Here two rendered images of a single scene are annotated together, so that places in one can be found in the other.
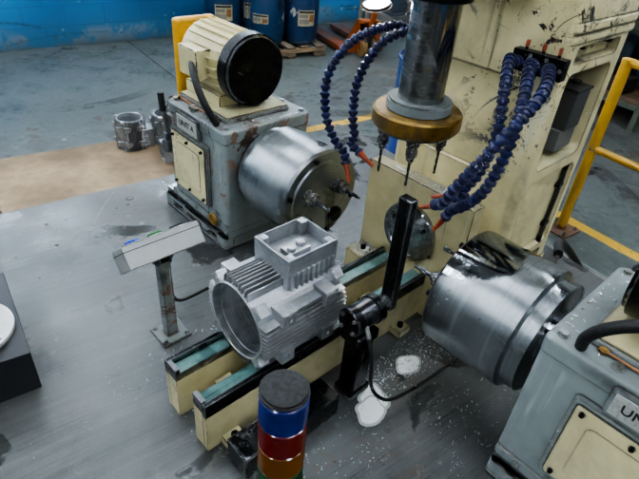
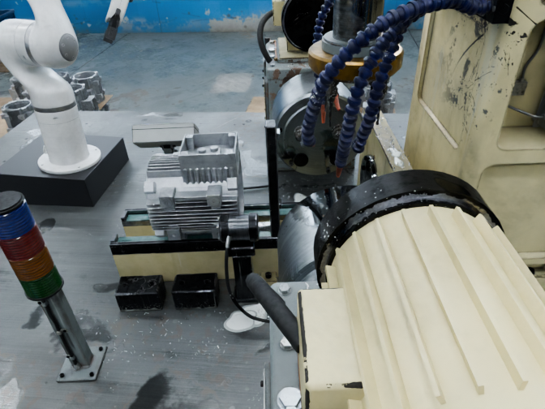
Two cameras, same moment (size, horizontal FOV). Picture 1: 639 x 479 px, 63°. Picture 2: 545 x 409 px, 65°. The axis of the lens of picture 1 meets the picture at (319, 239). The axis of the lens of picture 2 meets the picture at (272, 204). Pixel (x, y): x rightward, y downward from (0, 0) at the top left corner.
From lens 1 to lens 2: 0.73 m
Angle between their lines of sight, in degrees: 37
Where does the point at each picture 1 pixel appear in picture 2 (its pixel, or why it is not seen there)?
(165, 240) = (165, 130)
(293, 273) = (186, 167)
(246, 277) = (160, 161)
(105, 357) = (134, 205)
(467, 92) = (452, 45)
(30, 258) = not seen: hidden behind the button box
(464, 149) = (444, 112)
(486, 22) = not seen: outside the picture
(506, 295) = (307, 243)
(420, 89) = (339, 23)
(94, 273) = not seen: hidden behind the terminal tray
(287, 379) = (10, 198)
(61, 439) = (71, 236)
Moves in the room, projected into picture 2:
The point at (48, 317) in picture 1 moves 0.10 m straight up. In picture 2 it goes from (134, 173) to (126, 148)
